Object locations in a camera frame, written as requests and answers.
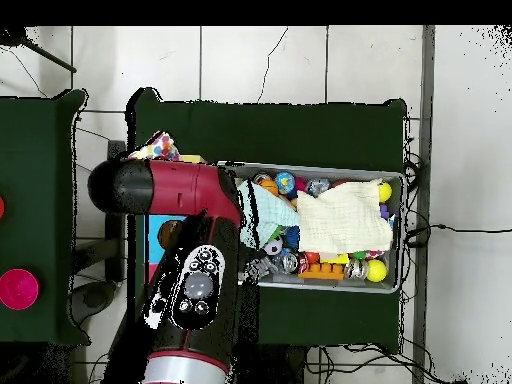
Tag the grey toy robot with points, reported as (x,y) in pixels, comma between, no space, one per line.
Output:
(260,268)

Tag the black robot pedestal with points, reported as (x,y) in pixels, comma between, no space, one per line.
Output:
(272,368)

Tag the orange toy brick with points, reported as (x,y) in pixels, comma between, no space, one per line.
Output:
(324,270)

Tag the pink round disc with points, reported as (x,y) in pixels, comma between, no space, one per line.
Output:
(18,290)

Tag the crushed silver drink can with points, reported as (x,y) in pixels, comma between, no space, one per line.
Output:
(355,270)

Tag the grey round base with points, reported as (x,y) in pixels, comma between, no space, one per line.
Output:
(94,302)

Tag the wooden box with three holes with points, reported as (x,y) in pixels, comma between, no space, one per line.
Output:
(164,232)

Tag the mint waffle cloth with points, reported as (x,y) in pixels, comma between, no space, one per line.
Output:
(272,212)

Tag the blue globe ball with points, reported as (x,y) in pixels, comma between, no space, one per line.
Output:
(285,182)

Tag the green cloth side table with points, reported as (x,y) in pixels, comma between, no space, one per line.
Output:
(36,160)

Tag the multicoloured patterned cloth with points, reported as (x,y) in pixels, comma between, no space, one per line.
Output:
(160,148)

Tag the shallow clear mesh bin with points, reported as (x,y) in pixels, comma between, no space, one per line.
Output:
(392,276)

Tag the black stand pole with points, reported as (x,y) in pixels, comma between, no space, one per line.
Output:
(10,37)

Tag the small soccer ball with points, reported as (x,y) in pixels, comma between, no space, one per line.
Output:
(273,246)

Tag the cream waffle cloth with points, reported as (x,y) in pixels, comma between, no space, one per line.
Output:
(344,216)

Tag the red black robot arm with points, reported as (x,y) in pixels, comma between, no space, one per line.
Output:
(184,240)

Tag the orange toy basketball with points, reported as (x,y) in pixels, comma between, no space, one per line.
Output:
(270,186)

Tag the yellow ball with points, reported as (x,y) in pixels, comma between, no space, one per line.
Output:
(376,270)

